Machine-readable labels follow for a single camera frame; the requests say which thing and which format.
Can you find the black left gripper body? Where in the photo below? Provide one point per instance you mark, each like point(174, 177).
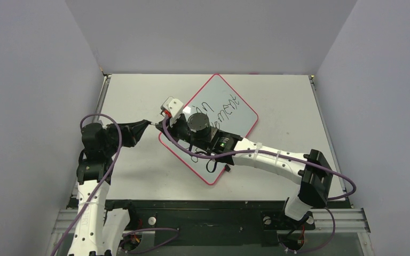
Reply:
point(110, 148)

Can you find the red framed whiteboard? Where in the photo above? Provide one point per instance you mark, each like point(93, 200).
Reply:
point(227, 111)

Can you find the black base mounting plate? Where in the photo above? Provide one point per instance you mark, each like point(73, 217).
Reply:
point(216, 223)

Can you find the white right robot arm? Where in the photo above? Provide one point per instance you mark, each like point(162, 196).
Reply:
point(310, 171)

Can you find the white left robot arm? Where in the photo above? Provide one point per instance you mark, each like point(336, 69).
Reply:
point(98, 233)

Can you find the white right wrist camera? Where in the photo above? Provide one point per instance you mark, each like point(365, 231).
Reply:
point(173, 109)

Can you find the aluminium frame rail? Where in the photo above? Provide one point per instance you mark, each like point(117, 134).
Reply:
point(346, 221)

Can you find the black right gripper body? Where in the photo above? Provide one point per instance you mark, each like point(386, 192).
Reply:
point(174, 125)

